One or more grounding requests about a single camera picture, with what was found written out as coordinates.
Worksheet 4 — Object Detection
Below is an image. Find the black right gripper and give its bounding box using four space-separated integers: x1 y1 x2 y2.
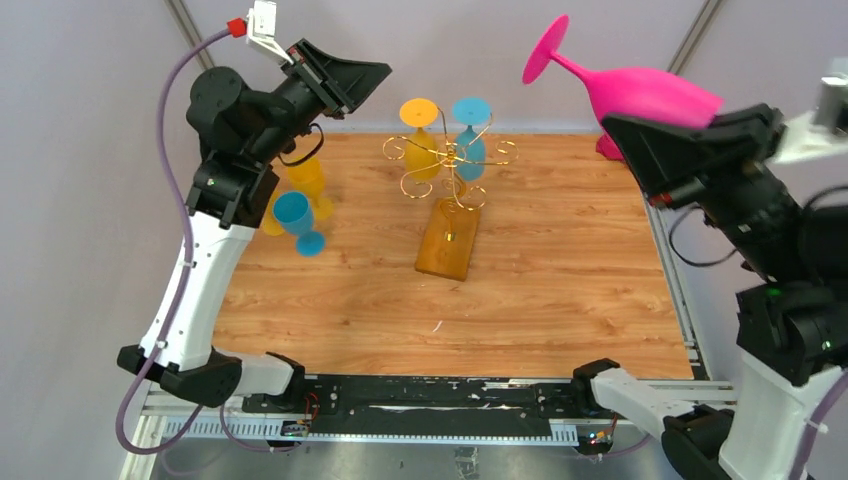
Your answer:
593 91 801 269

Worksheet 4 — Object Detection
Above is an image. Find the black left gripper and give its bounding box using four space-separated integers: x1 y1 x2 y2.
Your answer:
247 38 390 164

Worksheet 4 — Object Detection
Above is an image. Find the pink wine glass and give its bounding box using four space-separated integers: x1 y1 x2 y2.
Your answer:
522 14 724 128

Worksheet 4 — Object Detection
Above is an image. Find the yellow wine glass taken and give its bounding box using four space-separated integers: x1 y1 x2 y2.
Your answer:
285 157 334 220
260 189 285 237

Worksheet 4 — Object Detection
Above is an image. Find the blue wine glass front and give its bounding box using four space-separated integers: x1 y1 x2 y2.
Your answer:
272 191 326 257

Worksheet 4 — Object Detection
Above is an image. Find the blue wine glass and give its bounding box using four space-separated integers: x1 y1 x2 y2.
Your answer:
452 97 491 182
272 191 326 257

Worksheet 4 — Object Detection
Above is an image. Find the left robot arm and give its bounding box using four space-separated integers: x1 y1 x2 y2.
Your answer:
117 40 391 413

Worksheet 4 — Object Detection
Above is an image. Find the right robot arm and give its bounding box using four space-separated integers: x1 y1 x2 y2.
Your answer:
570 104 847 479

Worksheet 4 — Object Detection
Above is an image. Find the blue wine glass rear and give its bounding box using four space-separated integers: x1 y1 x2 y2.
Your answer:
452 97 491 182

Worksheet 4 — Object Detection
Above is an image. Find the pink cloth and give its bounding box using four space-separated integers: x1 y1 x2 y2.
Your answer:
595 133 624 162

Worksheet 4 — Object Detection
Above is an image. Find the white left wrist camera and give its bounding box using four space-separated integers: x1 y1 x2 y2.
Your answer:
226 0 293 65

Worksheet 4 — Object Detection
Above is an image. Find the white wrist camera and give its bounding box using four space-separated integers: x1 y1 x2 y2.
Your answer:
226 0 293 65
770 56 847 165

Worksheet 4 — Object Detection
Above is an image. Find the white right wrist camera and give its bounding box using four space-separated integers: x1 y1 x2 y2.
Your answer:
770 56 847 165

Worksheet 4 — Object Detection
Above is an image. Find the gold wire wine glass rack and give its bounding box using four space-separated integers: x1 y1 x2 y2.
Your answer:
382 103 519 282

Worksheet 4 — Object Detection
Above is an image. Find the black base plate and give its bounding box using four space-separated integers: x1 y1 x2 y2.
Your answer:
242 374 609 437

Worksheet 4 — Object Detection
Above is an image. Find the aluminium front rail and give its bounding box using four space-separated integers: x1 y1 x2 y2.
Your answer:
120 374 718 479

